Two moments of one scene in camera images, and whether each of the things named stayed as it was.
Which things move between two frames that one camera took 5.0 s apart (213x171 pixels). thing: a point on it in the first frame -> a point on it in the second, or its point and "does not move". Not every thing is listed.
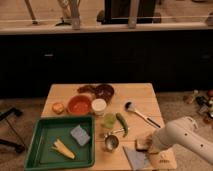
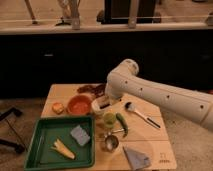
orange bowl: (79, 105) does not move
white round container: (99, 107) does not move
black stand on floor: (4, 116) does not move
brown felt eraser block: (143, 143) -> (104, 102)
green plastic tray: (42, 156) does not move
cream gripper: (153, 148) -> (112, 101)
